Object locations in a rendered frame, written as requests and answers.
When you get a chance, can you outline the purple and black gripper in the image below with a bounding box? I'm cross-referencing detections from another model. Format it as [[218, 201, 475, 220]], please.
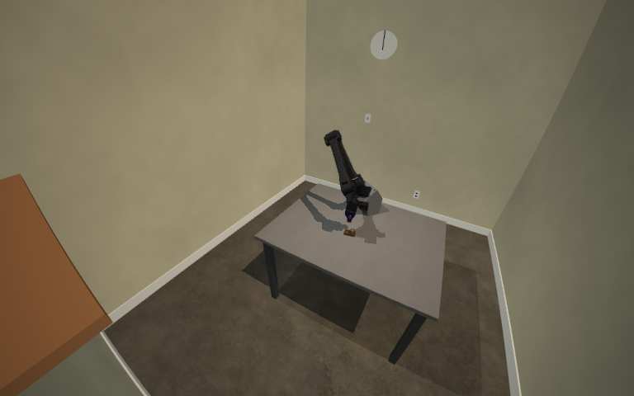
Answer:
[[345, 207, 356, 221]]

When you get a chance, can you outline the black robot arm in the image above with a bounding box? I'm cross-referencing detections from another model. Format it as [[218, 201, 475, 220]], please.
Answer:
[[324, 130, 371, 213]]

